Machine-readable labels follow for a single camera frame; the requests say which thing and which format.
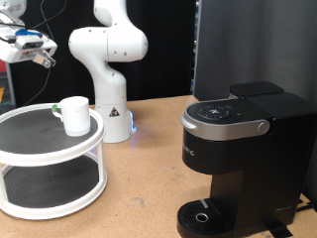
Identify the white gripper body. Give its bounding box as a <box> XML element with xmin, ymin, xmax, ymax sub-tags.
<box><xmin>0</xmin><ymin>39</ymin><xmax>58</xmax><ymax>63</ymax></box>

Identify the black drip tray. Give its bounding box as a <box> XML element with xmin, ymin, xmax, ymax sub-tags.
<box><xmin>176</xmin><ymin>198</ymin><xmax>234</xmax><ymax>238</ymax></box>

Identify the grey metal frame post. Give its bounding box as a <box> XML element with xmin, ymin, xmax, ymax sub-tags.
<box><xmin>189</xmin><ymin>0</ymin><xmax>202</xmax><ymax>96</ymax></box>

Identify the black power cord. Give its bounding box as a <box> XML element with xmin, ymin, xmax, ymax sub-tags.
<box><xmin>295</xmin><ymin>197</ymin><xmax>317</xmax><ymax>213</ymax></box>

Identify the silver handle Keurig lid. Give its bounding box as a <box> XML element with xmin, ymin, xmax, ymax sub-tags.
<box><xmin>179</xmin><ymin>97</ymin><xmax>275</xmax><ymax>142</ymax></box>

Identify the grey metal pole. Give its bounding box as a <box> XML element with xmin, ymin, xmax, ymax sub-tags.
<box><xmin>4</xmin><ymin>62</ymin><xmax>16</xmax><ymax>105</ymax></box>

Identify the black Keurig coffee machine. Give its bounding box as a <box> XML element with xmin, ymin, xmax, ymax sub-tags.
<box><xmin>176</xmin><ymin>81</ymin><xmax>317</xmax><ymax>238</ymax></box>

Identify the white mug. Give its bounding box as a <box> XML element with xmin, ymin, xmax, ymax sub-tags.
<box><xmin>52</xmin><ymin>95</ymin><xmax>92</xmax><ymax>138</ymax></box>

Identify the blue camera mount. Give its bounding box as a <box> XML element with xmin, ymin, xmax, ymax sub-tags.
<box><xmin>15</xmin><ymin>28</ymin><xmax>44</xmax><ymax>38</ymax></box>

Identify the white two-tier turntable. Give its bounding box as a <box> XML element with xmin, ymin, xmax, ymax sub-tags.
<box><xmin>0</xmin><ymin>102</ymin><xmax>109</xmax><ymax>221</ymax></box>

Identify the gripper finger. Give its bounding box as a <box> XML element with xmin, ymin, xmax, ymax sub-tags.
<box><xmin>45</xmin><ymin>49</ymin><xmax>57</xmax><ymax>68</ymax></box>
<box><xmin>33</xmin><ymin>54</ymin><xmax>51</xmax><ymax>67</ymax></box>

